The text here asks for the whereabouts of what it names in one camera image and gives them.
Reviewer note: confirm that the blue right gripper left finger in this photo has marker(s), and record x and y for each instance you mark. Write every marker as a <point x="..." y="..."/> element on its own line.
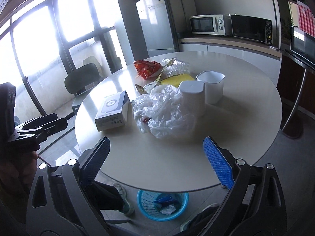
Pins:
<point x="92" y="162"/>

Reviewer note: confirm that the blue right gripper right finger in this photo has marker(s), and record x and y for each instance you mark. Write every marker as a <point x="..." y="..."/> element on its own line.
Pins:
<point x="218" y="162"/>

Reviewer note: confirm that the white HP wifi box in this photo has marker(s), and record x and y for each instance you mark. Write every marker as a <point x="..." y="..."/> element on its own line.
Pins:
<point x="114" y="112"/>

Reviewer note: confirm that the white paper cup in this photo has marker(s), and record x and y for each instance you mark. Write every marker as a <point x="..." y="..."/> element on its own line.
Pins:
<point x="194" y="96"/>
<point x="214" y="85"/>

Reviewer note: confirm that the white plastic bag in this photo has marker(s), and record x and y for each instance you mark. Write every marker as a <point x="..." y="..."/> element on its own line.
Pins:
<point x="163" y="113"/>

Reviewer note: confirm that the yellow sponge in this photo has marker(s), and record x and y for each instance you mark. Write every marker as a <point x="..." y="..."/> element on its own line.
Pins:
<point x="176" y="80"/>

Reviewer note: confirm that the blue plastic trash basket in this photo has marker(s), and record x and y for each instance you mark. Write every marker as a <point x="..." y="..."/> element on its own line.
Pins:
<point x="162" y="207"/>

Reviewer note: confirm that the person's left hand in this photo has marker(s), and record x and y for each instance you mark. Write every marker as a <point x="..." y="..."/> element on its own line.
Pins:
<point x="18" y="173"/>

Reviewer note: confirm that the round white table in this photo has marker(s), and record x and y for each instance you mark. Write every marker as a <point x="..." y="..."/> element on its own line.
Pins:
<point x="156" y="140"/>

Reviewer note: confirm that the left grey sneaker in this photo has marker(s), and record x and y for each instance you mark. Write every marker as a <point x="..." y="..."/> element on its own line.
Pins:
<point x="127" y="208"/>

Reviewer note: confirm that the grey sneaker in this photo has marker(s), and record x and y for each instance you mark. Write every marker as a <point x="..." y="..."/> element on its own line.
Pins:
<point x="127" y="208"/>
<point x="201" y="219"/>

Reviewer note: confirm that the right grey sneaker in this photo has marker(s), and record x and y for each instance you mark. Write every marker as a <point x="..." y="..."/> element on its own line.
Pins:
<point x="201" y="219"/>

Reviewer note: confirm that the blue snack wrapper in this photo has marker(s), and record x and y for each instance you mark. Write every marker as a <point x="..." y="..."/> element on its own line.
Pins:
<point x="166" y="199"/>

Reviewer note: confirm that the clear crumpled plastic wrap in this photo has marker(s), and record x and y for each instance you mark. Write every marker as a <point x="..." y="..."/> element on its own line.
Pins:
<point x="168" y="210"/>

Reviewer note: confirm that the dark green chair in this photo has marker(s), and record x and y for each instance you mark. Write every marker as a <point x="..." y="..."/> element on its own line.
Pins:
<point x="77" y="81"/>

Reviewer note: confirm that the clear foil wrapper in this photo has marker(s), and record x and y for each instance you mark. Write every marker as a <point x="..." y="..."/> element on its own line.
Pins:
<point x="170" y="67"/>

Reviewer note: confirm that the red snack bag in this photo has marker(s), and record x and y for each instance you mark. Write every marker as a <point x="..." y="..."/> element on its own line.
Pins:
<point x="146" y="69"/>

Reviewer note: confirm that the black microwave oven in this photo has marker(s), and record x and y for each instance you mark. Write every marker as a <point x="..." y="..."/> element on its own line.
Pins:
<point x="252" y="28"/>

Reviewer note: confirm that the white microwave oven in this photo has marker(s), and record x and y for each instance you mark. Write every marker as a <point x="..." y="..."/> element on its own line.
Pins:
<point x="211" y="24"/>

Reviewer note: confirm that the silver refrigerator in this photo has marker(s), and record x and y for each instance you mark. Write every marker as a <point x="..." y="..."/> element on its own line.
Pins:
<point x="158" y="26"/>

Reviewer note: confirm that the red checkered gift bag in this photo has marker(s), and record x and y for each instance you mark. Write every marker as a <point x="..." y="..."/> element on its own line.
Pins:
<point x="305" y="19"/>

